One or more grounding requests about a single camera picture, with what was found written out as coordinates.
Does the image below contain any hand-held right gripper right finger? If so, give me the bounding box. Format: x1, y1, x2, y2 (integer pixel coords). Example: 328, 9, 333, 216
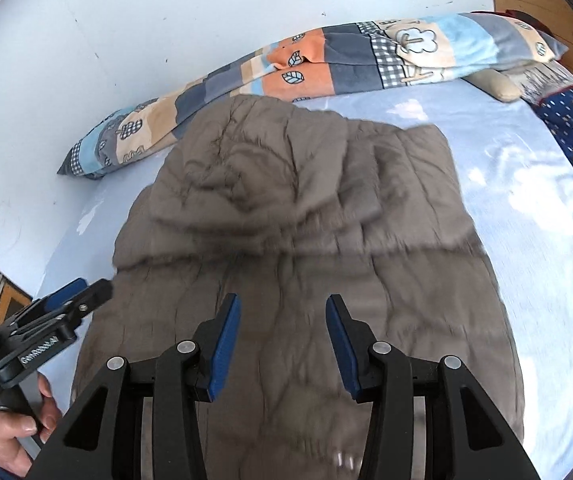
325, 294, 542, 480

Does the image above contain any beige pillow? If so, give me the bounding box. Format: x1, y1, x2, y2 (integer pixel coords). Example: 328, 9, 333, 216
466, 67, 523, 104

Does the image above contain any person's left hand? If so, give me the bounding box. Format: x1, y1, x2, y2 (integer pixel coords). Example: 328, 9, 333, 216
0, 374, 64, 478

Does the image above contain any grey printed pillow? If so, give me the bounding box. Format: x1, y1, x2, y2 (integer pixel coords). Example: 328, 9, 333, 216
516, 60, 573, 107

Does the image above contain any wooden side table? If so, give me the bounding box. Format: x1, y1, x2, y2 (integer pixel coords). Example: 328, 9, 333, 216
0, 257, 34, 322

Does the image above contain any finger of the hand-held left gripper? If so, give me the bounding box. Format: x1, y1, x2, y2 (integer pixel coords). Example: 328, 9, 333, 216
14, 278, 88, 328
6, 280, 114, 343

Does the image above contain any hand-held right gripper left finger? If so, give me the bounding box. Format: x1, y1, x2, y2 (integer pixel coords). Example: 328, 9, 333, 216
29, 292, 242, 480

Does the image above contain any dark red cloth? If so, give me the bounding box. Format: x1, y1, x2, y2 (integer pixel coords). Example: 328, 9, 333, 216
505, 9, 553, 32

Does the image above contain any brown quilted blanket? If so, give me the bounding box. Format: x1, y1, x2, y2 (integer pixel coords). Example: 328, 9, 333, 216
70, 95, 526, 480

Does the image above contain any patchwork cartoon long pillow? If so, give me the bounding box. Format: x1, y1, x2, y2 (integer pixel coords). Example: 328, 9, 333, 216
57, 12, 569, 181

